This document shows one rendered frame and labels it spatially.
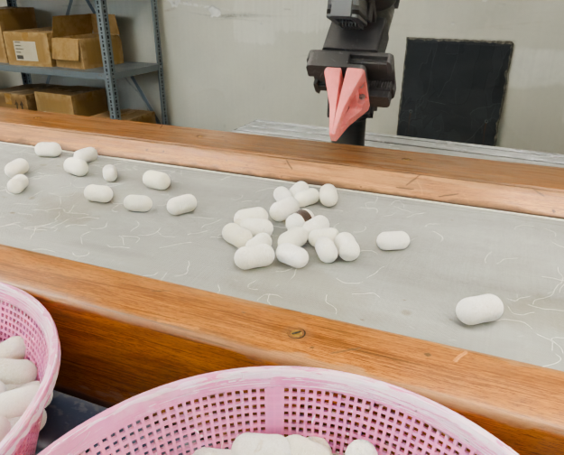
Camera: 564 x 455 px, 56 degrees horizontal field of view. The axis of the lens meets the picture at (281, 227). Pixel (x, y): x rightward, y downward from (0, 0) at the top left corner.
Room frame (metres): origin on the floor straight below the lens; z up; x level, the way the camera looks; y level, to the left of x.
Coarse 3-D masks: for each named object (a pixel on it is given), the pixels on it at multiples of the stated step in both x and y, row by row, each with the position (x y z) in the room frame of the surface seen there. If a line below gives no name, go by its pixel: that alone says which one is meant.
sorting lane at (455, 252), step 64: (0, 192) 0.60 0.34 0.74; (64, 192) 0.60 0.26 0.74; (128, 192) 0.60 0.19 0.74; (192, 192) 0.60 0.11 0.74; (256, 192) 0.60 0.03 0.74; (64, 256) 0.44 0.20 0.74; (128, 256) 0.44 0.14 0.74; (192, 256) 0.44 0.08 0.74; (384, 256) 0.44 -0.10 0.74; (448, 256) 0.44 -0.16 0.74; (512, 256) 0.44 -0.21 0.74; (384, 320) 0.33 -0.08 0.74; (448, 320) 0.33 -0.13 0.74; (512, 320) 0.33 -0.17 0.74
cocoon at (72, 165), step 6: (66, 162) 0.66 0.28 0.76; (72, 162) 0.66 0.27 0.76; (78, 162) 0.66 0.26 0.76; (84, 162) 0.66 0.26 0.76; (66, 168) 0.66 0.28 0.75; (72, 168) 0.65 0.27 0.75; (78, 168) 0.65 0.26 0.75; (84, 168) 0.66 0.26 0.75; (78, 174) 0.65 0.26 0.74; (84, 174) 0.66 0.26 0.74
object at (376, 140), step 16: (240, 128) 1.19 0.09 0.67; (256, 128) 1.19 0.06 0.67; (272, 128) 1.19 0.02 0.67; (288, 128) 1.19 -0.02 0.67; (304, 128) 1.19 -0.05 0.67; (320, 128) 1.19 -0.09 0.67; (368, 144) 1.05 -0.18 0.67; (384, 144) 1.05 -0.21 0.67; (400, 144) 1.05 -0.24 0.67; (416, 144) 1.05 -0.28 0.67; (432, 144) 1.05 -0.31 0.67; (448, 144) 1.05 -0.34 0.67; (464, 144) 1.05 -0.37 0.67; (496, 160) 0.95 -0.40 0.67; (512, 160) 0.95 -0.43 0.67; (528, 160) 0.96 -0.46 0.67; (544, 160) 0.95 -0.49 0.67; (560, 160) 0.95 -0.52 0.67
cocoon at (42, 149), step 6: (36, 144) 0.74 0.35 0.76; (42, 144) 0.74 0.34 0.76; (48, 144) 0.74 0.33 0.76; (54, 144) 0.74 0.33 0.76; (36, 150) 0.74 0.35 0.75; (42, 150) 0.74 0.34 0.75; (48, 150) 0.74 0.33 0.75; (54, 150) 0.74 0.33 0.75; (60, 150) 0.75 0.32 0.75; (42, 156) 0.74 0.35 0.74; (48, 156) 0.74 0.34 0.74; (54, 156) 0.74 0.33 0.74
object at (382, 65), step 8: (352, 56) 0.64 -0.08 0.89; (360, 56) 0.64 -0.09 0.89; (368, 56) 0.63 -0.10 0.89; (376, 56) 0.63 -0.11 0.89; (384, 56) 0.63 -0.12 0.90; (392, 56) 0.63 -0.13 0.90; (360, 64) 0.64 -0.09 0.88; (368, 64) 0.63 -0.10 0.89; (376, 64) 0.63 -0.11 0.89; (384, 64) 0.62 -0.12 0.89; (392, 64) 0.62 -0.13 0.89; (368, 72) 0.65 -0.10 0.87; (376, 72) 0.65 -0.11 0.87; (384, 72) 0.64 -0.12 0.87; (392, 72) 0.63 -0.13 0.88; (320, 80) 0.69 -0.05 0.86; (376, 80) 0.66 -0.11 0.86; (384, 80) 0.65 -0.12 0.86; (392, 80) 0.65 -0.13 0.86; (320, 88) 0.69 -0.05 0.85; (392, 88) 0.65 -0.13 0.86; (392, 96) 0.65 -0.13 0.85
